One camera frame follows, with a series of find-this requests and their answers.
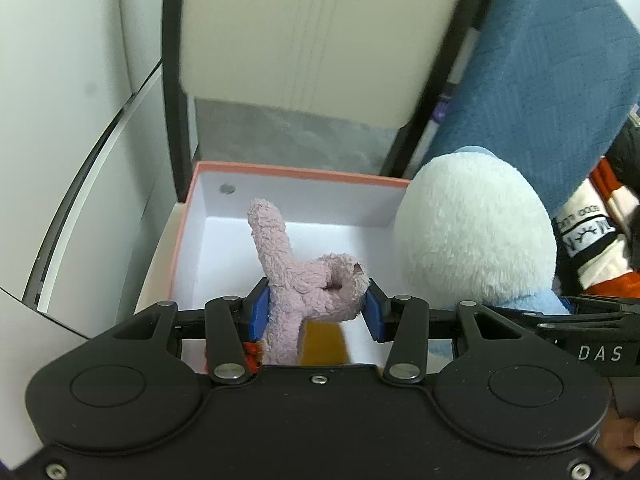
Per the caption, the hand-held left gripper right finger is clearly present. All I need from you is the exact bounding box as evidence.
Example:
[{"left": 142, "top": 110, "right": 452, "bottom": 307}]
[{"left": 363, "top": 282, "right": 540, "bottom": 386}]

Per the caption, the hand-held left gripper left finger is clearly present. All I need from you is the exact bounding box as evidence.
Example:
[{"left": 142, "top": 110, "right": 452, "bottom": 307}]
[{"left": 112, "top": 277, "right": 274, "bottom": 386}]

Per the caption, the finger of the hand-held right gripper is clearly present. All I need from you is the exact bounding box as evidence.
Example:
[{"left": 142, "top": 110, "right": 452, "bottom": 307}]
[{"left": 536, "top": 296, "right": 640, "bottom": 337}]

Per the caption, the pink plush bunny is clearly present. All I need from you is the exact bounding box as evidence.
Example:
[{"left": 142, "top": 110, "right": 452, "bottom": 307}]
[{"left": 247, "top": 198, "right": 372, "bottom": 366}]

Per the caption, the red and black toy figure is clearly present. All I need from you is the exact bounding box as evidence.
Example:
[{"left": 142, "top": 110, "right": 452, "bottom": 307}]
[{"left": 202, "top": 342, "right": 264, "bottom": 376}]

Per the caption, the brown teddy bear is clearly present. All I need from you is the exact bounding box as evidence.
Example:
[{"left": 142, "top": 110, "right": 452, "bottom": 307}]
[{"left": 299, "top": 322, "right": 354, "bottom": 366}]

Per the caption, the pink cardboard box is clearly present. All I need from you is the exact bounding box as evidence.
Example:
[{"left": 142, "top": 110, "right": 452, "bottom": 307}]
[{"left": 134, "top": 160, "right": 442, "bottom": 377}]

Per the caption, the white and blue plush toy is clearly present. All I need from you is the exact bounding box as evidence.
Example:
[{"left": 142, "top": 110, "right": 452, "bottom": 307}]
[{"left": 392, "top": 144, "right": 572, "bottom": 362}]

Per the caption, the person's right hand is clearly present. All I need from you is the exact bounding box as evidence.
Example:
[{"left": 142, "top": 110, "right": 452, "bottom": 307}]
[{"left": 599, "top": 400, "right": 640, "bottom": 474}]

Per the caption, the orange white black striped blanket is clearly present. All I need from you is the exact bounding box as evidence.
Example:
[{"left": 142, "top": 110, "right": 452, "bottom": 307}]
[{"left": 549, "top": 157, "right": 640, "bottom": 302}]

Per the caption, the black puffer jacket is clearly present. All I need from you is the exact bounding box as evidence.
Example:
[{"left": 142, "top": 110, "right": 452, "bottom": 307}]
[{"left": 605, "top": 125, "right": 640, "bottom": 187}]

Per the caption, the white cabinet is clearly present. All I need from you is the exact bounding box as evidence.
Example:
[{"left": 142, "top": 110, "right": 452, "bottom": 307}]
[{"left": 0, "top": 0, "right": 202, "bottom": 467}]

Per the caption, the cream chair with black frame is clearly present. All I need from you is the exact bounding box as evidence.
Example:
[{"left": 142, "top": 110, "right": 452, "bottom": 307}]
[{"left": 159, "top": 0, "right": 502, "bottom": 204}]

